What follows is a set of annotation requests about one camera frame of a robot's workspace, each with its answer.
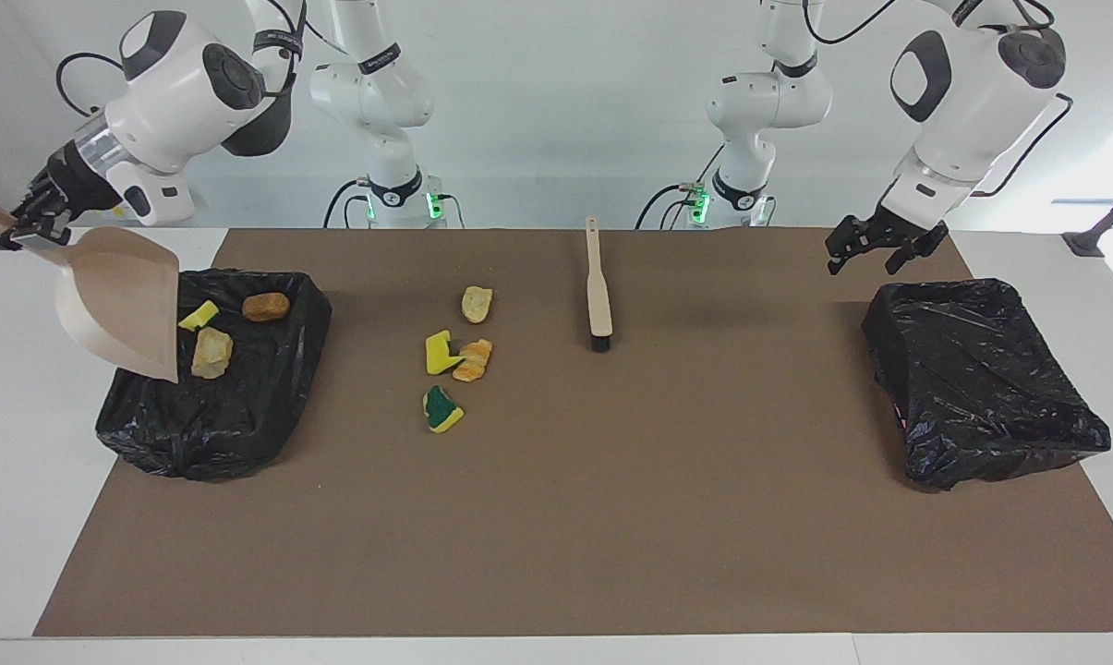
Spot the beige plastic dustpan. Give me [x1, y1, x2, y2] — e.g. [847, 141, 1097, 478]
[0, 189, 181, 384]

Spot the cream sponge chunk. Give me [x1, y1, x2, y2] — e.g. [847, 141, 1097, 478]
[190, 326, 235, 381]

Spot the orange-brown sponge chunk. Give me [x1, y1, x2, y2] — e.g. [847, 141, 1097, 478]
[242, 292, 292, 323]

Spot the beige hand brush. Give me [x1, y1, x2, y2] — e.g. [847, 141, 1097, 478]
[585, 216, 614, 354]

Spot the orange striped sponge piece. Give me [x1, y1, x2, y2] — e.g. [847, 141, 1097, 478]
[452, 338, 494, 383]

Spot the curved yellow sponge piece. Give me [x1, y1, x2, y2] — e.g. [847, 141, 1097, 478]
[425, 330, 465, 376]

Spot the green and yellow sponge piece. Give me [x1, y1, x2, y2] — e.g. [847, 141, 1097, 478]
[422, 385, 466, 435]

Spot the black bag-lined bin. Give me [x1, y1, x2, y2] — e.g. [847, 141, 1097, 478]
[95, 268, 333, 482]
[861, 277, 1112, 492]

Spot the brown table mat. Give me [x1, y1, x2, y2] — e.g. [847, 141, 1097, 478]
[34, 228, 1113, 638]

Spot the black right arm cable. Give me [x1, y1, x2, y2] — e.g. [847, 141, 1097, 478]
[55, 0, 309, 121]

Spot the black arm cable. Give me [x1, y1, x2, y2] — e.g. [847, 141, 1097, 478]
[55, 0, 309, 121]
[801, 0, 1074, 200]

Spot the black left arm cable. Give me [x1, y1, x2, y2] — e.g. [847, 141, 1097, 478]
[801, 0, 1074, 200]

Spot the black base cable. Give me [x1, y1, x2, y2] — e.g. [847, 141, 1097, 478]
[322, 177, 466, 230]
[635, 143, 728, 230]

